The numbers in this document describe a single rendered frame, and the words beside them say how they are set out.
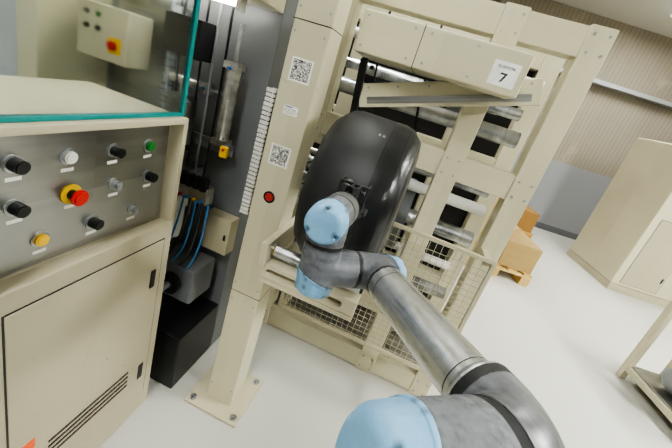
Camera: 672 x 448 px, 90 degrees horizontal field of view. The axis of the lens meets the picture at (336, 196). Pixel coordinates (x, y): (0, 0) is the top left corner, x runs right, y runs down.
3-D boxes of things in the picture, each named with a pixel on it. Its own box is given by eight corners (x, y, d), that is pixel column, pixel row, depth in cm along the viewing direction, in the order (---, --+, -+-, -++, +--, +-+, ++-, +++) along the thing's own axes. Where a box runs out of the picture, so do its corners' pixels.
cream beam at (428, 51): (352, 49, 126) (364, 6, 121) (364, 58, 149) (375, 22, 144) (516, 99, 115) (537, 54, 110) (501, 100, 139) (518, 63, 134)
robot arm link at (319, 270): (351, 304, 65) (366, 253, 63) (295, 300, 61) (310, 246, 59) (339, 283, 73) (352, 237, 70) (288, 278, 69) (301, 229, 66)
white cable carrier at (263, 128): (239, 212, 128) (266, 86, 112) (245, 208, 132) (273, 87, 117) (249, 216, 127) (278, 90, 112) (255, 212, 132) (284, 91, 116)
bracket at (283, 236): (256, 265, 117) (262, 241, 113) (298, 227, 154) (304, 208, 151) (264, 269, 116) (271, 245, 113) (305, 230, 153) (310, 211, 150)
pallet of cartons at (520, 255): (501, 244, 491) (525, 198, 467) (528, 290, 371) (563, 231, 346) (440, 222, 503) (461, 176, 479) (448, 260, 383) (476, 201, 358)
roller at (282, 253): (269, 257, 120) (270, 248, 117) (275, 250, 123) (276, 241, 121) (360, 297, 114) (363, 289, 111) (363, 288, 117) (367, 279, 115)
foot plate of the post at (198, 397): (183, 400, 152) (184, 397, 151) (218, 359, 177) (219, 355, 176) (234, 428, 147) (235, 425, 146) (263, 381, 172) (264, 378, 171)
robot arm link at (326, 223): (295, 242, 59) (307, 196, 57) (314, 227, 70) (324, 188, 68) (337, 256, 58) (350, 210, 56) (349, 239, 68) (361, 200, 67)
